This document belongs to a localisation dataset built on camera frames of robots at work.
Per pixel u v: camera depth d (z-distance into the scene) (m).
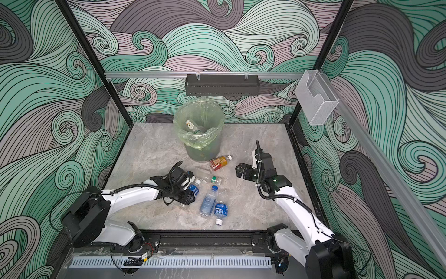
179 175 0.69
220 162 0.95
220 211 0.77
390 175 0.51
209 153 0.95
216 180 0.89
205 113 0.98
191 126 0.92
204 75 0.94
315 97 0.78
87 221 0.42
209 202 0.81
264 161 0.60
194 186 0.85
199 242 0.75
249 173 0.71
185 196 0.76
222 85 0.95
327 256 0.38
